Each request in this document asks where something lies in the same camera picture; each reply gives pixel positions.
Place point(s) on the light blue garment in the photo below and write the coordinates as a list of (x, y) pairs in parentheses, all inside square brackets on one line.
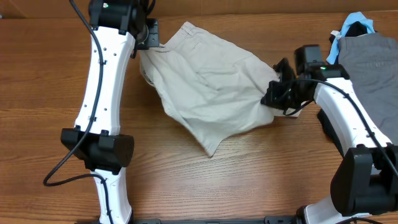
[(356, 24)]

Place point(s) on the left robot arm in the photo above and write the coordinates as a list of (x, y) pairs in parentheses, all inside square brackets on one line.
[(118, 30)]

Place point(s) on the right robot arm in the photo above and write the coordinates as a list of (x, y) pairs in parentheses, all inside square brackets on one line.
[(365, 183)]

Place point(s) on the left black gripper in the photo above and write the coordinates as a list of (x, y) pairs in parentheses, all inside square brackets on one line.
[(153, 40)]

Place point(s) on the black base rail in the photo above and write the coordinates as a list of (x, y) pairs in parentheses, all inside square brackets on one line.
[(214, 221)]

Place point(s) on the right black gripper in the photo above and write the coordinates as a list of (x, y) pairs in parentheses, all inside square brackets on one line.
[(272, 98)]

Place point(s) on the beige shorts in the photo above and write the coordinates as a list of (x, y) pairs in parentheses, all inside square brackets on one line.
[(209, 85)]

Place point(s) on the grey shorts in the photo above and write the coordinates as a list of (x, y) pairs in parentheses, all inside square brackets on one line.
[(371, 62)]

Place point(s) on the black garment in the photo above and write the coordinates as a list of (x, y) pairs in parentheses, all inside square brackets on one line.
[(345, 55)]

